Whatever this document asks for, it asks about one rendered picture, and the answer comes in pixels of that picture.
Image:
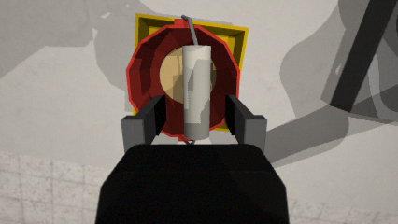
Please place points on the red bucket with grey handle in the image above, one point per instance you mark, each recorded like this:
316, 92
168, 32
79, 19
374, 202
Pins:
193, 68

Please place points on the olive yellow shallow tray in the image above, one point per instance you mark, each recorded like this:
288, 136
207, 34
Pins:
234, 36

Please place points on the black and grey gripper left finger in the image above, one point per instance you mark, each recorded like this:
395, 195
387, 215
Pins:
142, 128

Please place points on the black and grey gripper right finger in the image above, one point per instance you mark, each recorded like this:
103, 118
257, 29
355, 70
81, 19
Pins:
246, 127

